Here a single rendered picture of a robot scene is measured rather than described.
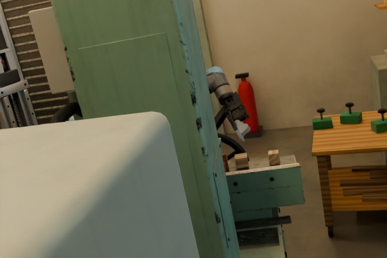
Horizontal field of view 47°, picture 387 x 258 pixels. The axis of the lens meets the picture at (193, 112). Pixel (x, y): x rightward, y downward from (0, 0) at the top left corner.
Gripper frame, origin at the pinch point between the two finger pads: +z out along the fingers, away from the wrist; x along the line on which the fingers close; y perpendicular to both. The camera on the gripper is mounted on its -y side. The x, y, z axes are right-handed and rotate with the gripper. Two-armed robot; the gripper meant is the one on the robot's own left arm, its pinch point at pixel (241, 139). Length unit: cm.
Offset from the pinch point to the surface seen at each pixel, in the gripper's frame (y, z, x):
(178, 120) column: 3, 30, -100
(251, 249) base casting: -3, 49, -53
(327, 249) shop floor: 6, 44, 86
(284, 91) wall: 30, -108, 216
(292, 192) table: 12, 39, -47
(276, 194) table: 8, 38, -47
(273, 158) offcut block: 11.2, 25.2, -37.9
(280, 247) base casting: 4, 51, -53
